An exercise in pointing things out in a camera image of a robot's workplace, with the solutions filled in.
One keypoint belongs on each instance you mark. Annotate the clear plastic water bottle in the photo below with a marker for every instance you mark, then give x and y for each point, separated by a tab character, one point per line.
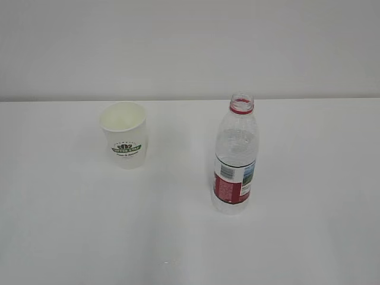
237	144

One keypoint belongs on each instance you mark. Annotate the white paper cup green logo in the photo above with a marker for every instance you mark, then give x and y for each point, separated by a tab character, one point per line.
124	126

